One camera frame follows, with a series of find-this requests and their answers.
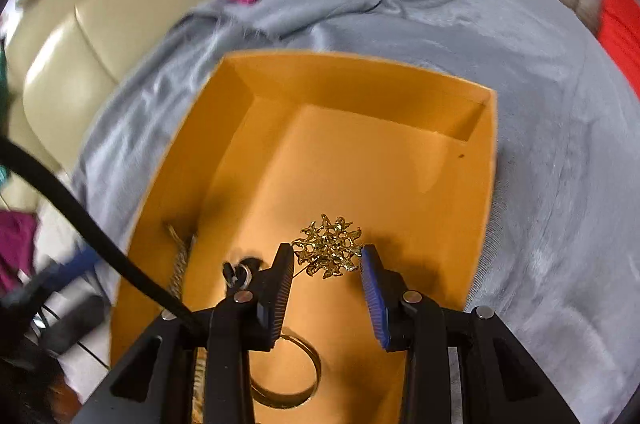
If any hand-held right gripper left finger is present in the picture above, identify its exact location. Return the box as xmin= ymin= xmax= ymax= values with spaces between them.
xmin=75 ymin=243 xmax=296 ymax=424

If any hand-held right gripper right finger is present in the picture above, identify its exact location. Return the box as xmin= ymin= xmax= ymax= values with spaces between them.
xmin=360 ymin=244 xmax=581 ymax=424

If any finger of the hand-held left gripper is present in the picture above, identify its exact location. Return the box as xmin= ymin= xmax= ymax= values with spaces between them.
xmin=30 ymin=244 xmax=101 ymax=295

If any black hair clip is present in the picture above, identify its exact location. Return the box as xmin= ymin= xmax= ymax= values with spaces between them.
xmin=222 ymin=255 xmax=263 ymax=289

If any gold brooch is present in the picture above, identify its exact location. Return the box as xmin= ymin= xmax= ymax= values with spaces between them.
xmin=292 ymin=213 xmax=363 ymax=280

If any gold chain necklace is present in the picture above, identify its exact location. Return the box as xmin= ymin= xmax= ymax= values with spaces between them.
xmin=165 ymin=224 xmax=208 ymax=424

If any metal bangle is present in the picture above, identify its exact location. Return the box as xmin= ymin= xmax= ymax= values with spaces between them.
xmin=247 ymin=329 xmax=322 ymax=407

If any orange cardboard box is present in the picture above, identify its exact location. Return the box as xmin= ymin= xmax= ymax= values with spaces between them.
xmin=109 ymin=50 xmax=500 ymax=424

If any magenta cloth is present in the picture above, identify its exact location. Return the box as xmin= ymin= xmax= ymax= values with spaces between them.
xmin=0 ymin=211 xmax=41 ymax=295

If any beige leather sofa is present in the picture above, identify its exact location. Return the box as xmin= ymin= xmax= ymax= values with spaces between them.
xmin=0 ymin=0 xmax=216 ymax=205

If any grey blanket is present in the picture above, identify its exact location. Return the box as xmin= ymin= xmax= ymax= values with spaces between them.
xmin=70 ymin=0 xmax=640 ymax=424

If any red pillow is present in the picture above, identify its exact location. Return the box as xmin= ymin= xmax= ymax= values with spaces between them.
xmin=595 ymin=0 xmax=640 ymax=98

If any black cable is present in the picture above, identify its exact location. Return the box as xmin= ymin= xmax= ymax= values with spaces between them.
xmin=0 ymin=139 xmax=206 ymax=340

